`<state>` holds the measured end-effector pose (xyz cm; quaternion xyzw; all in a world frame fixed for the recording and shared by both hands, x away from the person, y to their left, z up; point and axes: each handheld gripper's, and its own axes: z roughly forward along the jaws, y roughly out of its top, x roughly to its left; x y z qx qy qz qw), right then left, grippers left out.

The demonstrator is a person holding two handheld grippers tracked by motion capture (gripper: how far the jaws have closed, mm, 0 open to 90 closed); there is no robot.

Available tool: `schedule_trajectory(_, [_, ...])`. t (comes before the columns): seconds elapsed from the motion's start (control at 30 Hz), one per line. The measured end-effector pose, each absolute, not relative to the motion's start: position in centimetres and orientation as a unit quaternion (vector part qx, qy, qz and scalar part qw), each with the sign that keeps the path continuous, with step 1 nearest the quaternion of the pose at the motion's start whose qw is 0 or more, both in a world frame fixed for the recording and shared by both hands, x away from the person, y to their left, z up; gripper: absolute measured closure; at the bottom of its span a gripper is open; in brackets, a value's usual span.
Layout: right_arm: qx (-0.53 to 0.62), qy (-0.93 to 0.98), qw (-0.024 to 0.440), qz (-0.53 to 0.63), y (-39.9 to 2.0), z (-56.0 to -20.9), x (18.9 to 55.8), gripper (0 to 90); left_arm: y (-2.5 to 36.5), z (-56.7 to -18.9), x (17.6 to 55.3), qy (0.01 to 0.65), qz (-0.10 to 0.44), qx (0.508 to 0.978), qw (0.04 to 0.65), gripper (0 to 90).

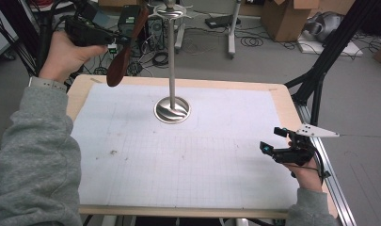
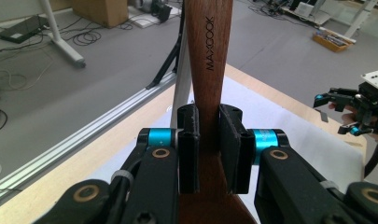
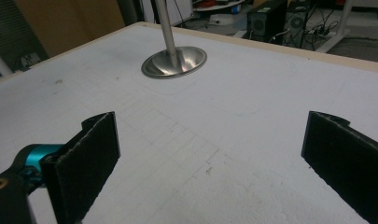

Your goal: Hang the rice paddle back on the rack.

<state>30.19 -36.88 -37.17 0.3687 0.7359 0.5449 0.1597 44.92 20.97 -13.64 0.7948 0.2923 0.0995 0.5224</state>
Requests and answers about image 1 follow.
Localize grey vacuum cleaner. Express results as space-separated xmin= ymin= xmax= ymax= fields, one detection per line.
xmin=304 ymin=11 xmax=344 ymax=43

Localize black metal frame struts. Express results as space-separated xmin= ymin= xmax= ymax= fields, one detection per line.
xmin=284 ymin=0 xmax=381 ymax=127

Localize tall metal utensil stand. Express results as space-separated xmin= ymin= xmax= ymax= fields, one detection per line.
xmin=146 ymin=0 xmax=196 ymax=125

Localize black metal frame with cables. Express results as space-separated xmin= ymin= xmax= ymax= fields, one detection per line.
xmin=0 ymin=0 xmax=55 ymax=78

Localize short white stand leg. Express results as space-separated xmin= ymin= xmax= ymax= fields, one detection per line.
xmin=173 ymin=23 xmax=187 ymax=55

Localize large open cardboard box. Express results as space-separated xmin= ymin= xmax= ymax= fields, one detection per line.
xmin=261 ymin=0 xmax=322 ymax=43

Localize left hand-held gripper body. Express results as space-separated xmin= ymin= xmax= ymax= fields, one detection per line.
xmin=63 ymin=0 xmax=123 ymax=48

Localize flat black box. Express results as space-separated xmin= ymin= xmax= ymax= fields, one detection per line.
xmin=204 ymin=13 xmax=243 ymax=30

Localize person's left hand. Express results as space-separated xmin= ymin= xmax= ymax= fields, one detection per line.
xmin=38 ymin=30 xmax=109 ymax=85

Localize small black computer tower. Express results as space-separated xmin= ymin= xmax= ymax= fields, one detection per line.
xmin=140 ymin=13 xmax=166 ymax=53

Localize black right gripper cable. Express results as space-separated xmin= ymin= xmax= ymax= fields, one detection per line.
xmin=310 ymin=144 xmax=332 ymax=184

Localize person's right hand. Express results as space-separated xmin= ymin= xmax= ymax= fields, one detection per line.
xmin=283 ymin=140 xmax=325 ymax=193

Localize long white stand leg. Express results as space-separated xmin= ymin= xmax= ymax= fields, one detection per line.
xmin=227 ymin=0 xmax=243 ymax=60

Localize aluminium rail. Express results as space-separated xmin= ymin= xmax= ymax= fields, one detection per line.
xmin=293 ymin=102 xmax=358 ymax=226

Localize large black computer tower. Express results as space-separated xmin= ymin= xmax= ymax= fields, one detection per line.
xmin=117 ymin=4 xmax=144 ymax=36

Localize white flat board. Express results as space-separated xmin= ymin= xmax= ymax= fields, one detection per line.
xmin=295 ymin=31 xmax=365 ymax=58

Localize dark wooden rice spoon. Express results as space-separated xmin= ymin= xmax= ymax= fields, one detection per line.
xmin=105 ymin=6 xmax=151 ymax=88

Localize coiled black cable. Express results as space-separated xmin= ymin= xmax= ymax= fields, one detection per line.
xmin=240 ymin=35 xmax=265 ymax=49

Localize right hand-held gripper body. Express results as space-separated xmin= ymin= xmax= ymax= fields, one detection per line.
xmin=270 ymin=123 xmax=341 ymax=167

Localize white gridded mat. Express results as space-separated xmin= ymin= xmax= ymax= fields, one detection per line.
xmin=70 ymin=82 xmax=301 ymax=211

